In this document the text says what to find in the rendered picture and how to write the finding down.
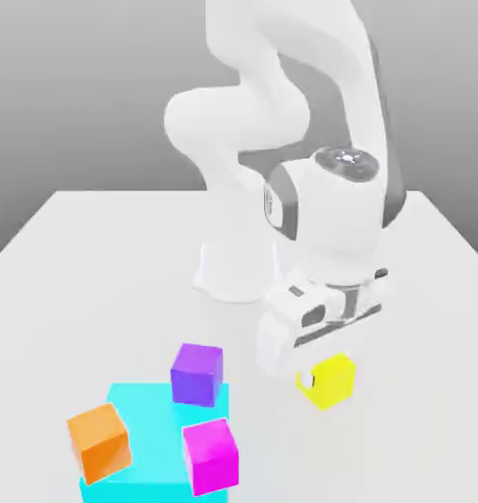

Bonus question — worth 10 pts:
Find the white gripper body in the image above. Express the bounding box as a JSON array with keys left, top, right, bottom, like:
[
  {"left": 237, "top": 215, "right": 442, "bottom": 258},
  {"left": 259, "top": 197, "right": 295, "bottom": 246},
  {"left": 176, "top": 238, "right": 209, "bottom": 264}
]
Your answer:
[{"left": 256, "top": 303, "right": 385, "bottom": 379}]

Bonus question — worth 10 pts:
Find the small yellow cube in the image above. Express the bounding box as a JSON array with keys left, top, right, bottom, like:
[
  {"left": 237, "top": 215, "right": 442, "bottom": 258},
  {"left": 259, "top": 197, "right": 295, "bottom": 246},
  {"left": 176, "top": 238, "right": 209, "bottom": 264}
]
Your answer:
[{"left": 295, "top": 352, "right": 357, "bottom": 413}]

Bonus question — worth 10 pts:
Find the small purple cube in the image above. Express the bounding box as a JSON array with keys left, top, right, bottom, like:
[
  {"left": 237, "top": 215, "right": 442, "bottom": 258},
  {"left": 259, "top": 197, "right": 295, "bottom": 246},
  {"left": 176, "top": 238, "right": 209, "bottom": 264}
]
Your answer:
[{"left": 170, "top": 342, "right": 225, "bottom": 409}]

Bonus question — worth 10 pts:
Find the small magenta cube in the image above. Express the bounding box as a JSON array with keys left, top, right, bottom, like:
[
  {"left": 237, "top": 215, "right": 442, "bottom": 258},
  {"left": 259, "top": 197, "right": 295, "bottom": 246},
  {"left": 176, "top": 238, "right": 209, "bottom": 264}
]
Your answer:
[{"left": 182, "top": 417, "right": 240, "bottom": 498}]

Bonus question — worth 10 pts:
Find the small orange cube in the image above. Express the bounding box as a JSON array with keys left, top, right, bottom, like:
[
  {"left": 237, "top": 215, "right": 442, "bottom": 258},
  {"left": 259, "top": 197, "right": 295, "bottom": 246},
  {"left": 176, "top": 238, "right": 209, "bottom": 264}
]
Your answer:
[{"left": 66, "top": 402, "right": 133, "bottom": 487}]

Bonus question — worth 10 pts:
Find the large cyan box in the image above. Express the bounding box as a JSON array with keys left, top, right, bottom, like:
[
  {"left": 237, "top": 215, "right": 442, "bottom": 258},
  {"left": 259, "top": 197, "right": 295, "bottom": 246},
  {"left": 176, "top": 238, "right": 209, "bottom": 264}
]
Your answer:
[{"left": 79, "top": 382, "right": 231, "bottom": 503}]

